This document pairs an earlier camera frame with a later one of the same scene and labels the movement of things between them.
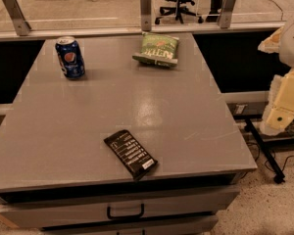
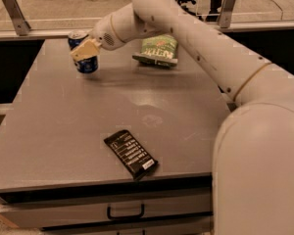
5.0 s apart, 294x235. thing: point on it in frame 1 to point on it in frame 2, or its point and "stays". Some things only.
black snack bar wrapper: [137, 161] stays
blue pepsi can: [70, 57] to [88, 65]
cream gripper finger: [285, 102] to [88, 48]
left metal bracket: [22, 26] stays
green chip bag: [158, 50] stays
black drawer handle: [110, 216] stays
